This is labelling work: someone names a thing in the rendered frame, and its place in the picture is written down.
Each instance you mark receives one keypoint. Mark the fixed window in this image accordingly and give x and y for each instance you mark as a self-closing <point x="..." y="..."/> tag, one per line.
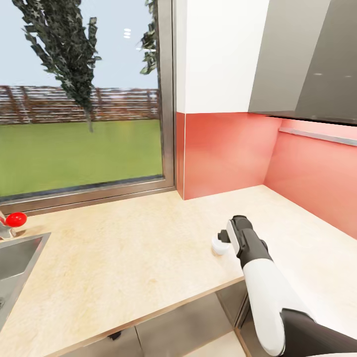
<point x="88" y="102"/>

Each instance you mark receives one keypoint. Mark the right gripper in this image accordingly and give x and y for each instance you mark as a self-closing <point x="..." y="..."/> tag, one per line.
<point x="224" y="237"/>

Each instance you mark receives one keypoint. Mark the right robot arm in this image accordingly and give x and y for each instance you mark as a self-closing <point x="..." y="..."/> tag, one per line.
<point x="284" y="324"/>

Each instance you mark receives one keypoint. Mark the coffee cup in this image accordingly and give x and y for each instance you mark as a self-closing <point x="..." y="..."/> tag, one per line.
<point x="219" y="247"/>

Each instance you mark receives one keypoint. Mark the cabinet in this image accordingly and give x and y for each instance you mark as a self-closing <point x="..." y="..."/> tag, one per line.
<point x="176" y="332"/>
<point x="307" y="63"/>
<point x="248" y="332"/>

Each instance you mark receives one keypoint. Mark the drop in sink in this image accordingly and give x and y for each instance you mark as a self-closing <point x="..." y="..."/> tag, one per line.
<point x="17" y="260"/>

